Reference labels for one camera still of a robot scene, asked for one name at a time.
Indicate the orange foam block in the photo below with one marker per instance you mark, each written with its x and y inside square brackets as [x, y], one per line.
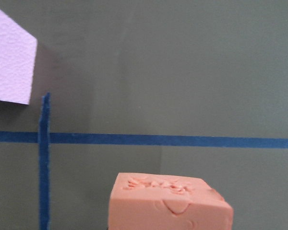
[140, 201]

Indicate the pink foam block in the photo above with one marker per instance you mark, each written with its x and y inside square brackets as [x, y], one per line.
[17, 61]

